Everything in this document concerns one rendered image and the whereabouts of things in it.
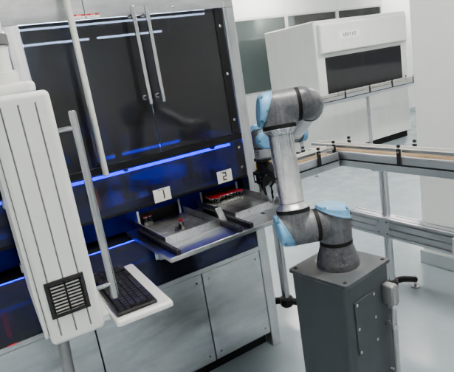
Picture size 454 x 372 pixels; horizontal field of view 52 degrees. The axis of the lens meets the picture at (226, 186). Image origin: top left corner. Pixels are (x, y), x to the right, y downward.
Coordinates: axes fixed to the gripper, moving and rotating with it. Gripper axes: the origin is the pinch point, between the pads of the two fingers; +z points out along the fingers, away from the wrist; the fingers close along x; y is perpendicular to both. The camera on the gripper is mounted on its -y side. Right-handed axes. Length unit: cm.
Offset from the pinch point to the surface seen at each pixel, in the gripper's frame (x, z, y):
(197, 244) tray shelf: 45.5, 3.5, -9.4
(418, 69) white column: -143, -41, 25
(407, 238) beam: -84, 46, -4
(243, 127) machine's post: -8.4, -32.0, 26.6
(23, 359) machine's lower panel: 114, 38, 27
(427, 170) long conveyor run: -82, 5, -21
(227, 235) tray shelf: 32.9, 3.6, -11.4
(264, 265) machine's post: -8, 43, 28
